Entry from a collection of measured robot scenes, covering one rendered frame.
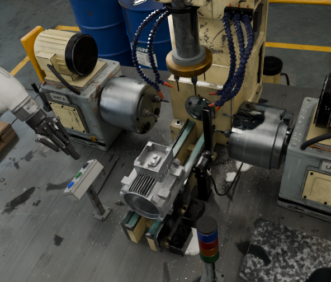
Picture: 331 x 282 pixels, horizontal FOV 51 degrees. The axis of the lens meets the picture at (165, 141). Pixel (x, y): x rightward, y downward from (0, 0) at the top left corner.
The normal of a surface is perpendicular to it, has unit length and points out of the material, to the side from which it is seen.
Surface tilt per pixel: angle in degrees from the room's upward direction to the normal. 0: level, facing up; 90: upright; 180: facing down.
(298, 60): 0
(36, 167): 0
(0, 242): 0
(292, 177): 90
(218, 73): 90
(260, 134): 43
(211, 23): 90
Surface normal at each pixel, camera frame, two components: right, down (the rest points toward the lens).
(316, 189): -0.44, 0.70
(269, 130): -0.35, -0.20
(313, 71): -0.14, -0.67
